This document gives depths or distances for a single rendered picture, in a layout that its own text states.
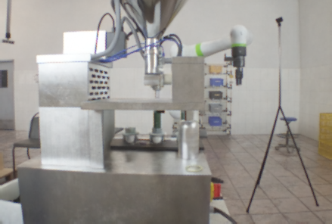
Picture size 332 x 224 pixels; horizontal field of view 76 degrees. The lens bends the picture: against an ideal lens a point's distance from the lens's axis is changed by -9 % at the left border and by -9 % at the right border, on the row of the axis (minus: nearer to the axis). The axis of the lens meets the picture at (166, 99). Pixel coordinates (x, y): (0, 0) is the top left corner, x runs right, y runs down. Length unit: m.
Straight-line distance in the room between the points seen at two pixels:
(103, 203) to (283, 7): 7.06
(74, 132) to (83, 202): 0.21
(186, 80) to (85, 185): 0.41
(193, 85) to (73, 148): 0.40
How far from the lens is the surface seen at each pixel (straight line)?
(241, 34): 1.48
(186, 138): 0.78
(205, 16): 6.70
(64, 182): 0.75
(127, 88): 6.50
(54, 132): 0.77
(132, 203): 0.71
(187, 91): 0.59
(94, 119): 0.70
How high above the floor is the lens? 1.26
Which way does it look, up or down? 3 degrees down
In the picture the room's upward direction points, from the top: straight up
